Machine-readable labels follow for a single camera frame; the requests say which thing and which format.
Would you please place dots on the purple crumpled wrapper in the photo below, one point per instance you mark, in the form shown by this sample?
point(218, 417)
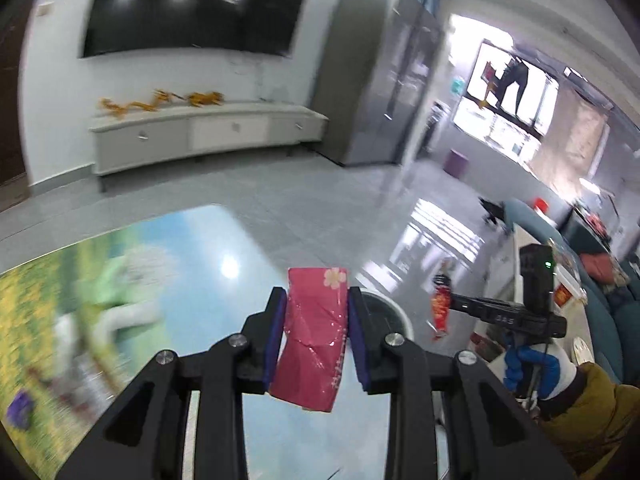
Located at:
point(19, 411)

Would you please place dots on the dark brown entrance door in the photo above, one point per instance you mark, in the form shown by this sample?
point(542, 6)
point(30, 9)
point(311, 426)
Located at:
point(14, 180)

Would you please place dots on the right hand blue white glove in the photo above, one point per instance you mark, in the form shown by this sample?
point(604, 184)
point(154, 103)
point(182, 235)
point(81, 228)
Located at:
point(557, 381)

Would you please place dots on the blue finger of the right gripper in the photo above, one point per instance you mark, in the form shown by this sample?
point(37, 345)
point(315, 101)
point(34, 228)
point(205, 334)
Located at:
point(465, 304)

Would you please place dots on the white tv cabinet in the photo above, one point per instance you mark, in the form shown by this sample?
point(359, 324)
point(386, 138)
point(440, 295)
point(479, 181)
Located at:
point(140, 139)

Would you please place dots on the purple stool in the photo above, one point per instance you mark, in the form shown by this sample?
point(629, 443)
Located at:
point(456, 164)

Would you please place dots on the grey double door refrigerator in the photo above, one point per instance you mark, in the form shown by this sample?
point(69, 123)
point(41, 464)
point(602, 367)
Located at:
point(372, 78)

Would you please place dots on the pink tissue pack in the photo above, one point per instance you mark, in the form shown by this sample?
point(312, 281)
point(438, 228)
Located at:
point(310, 367)

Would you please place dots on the beige hanging blanket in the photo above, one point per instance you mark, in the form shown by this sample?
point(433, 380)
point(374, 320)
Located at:
point(570, 145)

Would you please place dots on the red snack wrapper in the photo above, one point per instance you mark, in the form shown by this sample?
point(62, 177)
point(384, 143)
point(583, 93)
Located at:
point(441, 299)

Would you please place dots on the golden dragon ornament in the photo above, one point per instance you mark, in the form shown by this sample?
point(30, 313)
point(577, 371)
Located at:
point(161, 99)

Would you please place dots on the wall light switch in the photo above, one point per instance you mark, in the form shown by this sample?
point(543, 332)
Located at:
point(44, 8)

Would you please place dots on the black wall television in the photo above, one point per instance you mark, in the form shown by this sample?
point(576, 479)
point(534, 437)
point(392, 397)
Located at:
point(255, 26)

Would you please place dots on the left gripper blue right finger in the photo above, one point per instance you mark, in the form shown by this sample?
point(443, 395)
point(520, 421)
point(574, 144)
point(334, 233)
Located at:
point(489, 436)

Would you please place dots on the mustard yellow sleeve forearm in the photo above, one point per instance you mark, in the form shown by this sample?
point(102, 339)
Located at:
point(595, 424)

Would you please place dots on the white side table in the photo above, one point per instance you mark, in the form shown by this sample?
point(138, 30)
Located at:
point(505, 283)

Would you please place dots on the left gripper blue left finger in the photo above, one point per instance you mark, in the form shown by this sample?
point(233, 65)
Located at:
point(142, 435)

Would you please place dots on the teal sofa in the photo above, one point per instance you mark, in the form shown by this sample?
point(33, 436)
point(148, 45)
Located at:
point(612, 288)

